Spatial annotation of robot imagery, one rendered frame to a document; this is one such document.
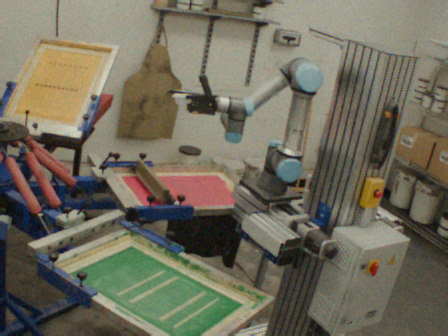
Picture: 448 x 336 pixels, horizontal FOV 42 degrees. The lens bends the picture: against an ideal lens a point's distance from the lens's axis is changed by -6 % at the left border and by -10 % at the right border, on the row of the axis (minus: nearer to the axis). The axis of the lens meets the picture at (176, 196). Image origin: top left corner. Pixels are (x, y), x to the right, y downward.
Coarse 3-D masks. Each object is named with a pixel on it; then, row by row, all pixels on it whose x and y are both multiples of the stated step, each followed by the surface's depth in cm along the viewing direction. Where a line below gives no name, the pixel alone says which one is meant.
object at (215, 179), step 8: (128, 176) 349; (136, 176) 351; (160, 176) 357; (168, 176) 359; (176, 176) 361; (184, 176) 363; (192, 176) 365; (200, 176) 367; (208, 176) 369; (216, 176) 371; (128, 184) 339; (136, 184) 341; (144, 184) 342; (168, 184) 348; (216, 184) 359; (224, 184) 361
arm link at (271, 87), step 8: (288, 64) 258; (280, 72) 260; (272, 80) 261; (280, 80) 260; (288, 80) 259; (256, 88) 264; (264, 88) 262; (272, 88) 261; (280, 88) 262; (248, 96) 265; (256, 96) 263; (264, 96) 263; (272, 96) 264; (256, 104) 264
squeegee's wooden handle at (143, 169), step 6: (138, 162) 345; (144, 162) 343; (138, 168) 345; (144, 168) 337; (150, 168) 337; (144, 174) 338; (150, 174) 330; (150, 180) 330; (156, 180) 323; (150, 186) 330; (156, 186) 323; (162, 186) 317; (156, 192) 323; (162, 192) 316; (168, 192) 315; (168, 198) 317
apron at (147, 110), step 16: (160, 48) 510; (144, 64) 510; (160, 64) 515; (128, 80) 511; (144, 80) 517; (160, 80) 521; (176, 80) 529; (128, 96) 517; (144, 96) 524; (160, 96) 527; (128, 112) 523; (144, 112) 531; (160, 112) 533; (176, 112) 540; (128, 128) 529; (144, 128) 538; (160, 128) 543
